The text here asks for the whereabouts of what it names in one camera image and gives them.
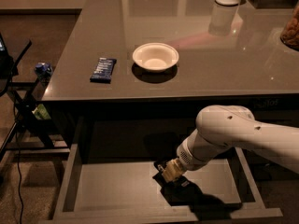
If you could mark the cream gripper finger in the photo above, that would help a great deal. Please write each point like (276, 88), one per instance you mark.
(173, 170)

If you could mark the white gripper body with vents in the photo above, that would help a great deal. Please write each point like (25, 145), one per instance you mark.
(184, 158)

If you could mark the black chocolate rxbar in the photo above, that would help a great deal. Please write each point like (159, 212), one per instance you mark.
(177, 184)

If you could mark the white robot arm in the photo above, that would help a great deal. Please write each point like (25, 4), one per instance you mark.
(220, 127)

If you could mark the open grey top drawer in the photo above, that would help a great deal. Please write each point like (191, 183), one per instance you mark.
(110, 178)

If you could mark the blue rxbar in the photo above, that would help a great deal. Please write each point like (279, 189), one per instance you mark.
(102, 72)

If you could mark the white bowl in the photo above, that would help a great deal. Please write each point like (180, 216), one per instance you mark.
(155, 57)

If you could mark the green packet under table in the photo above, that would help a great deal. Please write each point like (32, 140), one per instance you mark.
(41, 112)

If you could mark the black folding side stand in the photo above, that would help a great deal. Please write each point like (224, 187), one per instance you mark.
(21, 94)

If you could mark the jar of brown snacks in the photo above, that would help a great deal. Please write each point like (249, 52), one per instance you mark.
(290, 33)

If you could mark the blue small object on stand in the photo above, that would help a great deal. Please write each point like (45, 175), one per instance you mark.
(43, 70)

